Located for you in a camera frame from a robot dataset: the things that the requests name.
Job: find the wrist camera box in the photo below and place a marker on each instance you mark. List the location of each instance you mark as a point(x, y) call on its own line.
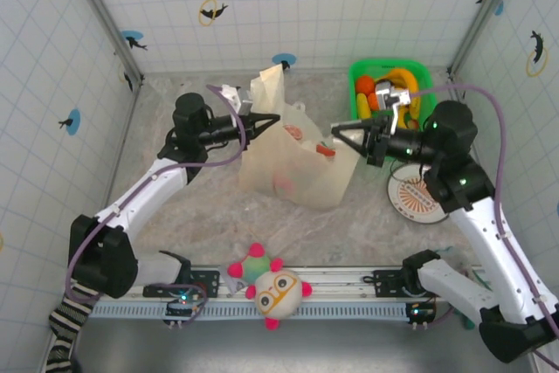
point(388, 95)
point(238, 100)

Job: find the shark blue oval sticker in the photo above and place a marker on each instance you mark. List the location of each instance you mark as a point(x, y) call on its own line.
point(133, 39)

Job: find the yellow fake corn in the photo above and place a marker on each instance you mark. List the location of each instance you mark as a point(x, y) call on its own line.
point(362, 108)

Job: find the beige printed plastic bag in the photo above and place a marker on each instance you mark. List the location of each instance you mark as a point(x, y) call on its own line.
point(301, 176)

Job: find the green plastic basket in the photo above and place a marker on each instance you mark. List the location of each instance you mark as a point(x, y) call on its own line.
point(425, 84)

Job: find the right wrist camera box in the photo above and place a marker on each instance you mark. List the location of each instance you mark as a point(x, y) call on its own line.
point(388, 95)

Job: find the yellow fake banana bunch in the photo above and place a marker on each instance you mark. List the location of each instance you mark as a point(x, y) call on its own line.
point(408, 78)

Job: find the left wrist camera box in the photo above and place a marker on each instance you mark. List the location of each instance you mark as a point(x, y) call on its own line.
point(238, 100)

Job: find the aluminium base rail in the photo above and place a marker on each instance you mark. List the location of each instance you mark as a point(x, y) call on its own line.
point(340, 279)

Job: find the small circuit board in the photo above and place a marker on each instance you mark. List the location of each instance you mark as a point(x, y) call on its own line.
point(183, 303)
point(419, 312)

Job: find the bird blue oval sticker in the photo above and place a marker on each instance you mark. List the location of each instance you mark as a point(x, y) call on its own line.
point(73, 122)

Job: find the green white work glove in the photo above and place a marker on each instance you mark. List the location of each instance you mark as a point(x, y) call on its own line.
point(468, 323)

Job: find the round white orange coaster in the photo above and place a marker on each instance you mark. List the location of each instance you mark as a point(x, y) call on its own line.
point(412, 198)

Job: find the grey metal frame post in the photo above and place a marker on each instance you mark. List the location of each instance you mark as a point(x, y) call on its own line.
point(105, 15)
point(485, 15)

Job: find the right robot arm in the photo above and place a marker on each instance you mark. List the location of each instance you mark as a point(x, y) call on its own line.
point(493, 250)

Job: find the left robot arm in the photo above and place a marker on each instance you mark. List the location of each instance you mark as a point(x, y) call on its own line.
point(144, 191)

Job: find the small fake tangerine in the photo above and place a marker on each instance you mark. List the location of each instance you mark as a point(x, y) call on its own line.
point(372, 101)

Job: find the seal blue oval sticker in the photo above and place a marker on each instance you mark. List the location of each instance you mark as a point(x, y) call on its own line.
point(284, 58)

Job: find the round plush toy with glasses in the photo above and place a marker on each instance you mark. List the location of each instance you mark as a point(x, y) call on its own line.
point(277, 294)

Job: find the black white striped sock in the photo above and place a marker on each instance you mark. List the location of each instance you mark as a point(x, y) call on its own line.
point(65, 325)

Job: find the large fake orange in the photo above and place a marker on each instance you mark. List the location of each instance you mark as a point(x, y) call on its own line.
point(365, 84)

